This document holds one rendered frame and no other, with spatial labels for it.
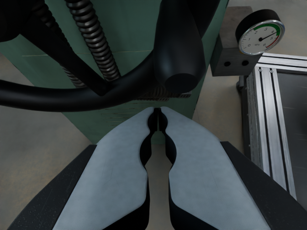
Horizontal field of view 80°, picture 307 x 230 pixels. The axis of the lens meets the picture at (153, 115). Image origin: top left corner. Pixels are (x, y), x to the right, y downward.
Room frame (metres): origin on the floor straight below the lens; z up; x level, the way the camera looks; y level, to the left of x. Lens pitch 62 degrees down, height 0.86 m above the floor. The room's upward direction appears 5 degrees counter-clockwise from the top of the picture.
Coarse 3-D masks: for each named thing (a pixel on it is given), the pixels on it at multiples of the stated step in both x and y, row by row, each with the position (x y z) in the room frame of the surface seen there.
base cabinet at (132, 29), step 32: (96, 0) 0.30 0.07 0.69; (128, 0) 0.30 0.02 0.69; (160, 0) 0.29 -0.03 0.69; (224, 0) 0.29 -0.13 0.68; (64, 32) 0.31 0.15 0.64; (128, 32) 0.30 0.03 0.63; (32, 64) 0.31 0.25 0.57; (96, 64) 0.30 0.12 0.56; (128, 64) 0.30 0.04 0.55; (192, 96) 0.29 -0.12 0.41; (96, 128) 0.31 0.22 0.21
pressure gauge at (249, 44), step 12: (264, 12) 0.24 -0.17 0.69; (240, 24) 0.24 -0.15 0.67; (252, 24) 0.23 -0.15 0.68; (264, 24) 0.22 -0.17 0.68; (276, 24) 0.22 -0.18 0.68; (240, 36) 0.23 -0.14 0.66; (252, 36) 0.22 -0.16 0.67; (264, 36) 0.22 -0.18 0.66; (276, 36) 0.22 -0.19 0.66; (240, 48) 0.22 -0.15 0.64; (252, 48) 0.22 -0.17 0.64; (264, 48) 0.22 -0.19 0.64
